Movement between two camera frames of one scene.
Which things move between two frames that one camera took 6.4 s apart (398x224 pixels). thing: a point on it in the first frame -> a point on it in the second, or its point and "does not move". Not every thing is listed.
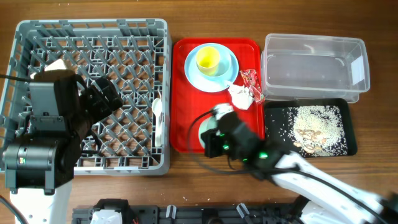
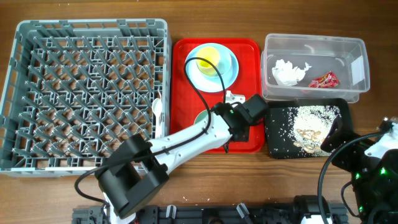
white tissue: x=241 y=96 -> x=286 y=75
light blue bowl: x=225 y=65 does not move
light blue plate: x=204 y=84 does not move
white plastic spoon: x=157 y=107 does not move
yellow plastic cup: x=208 y=59 does not move
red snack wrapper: x=252 y=79 -> x=328 y=80
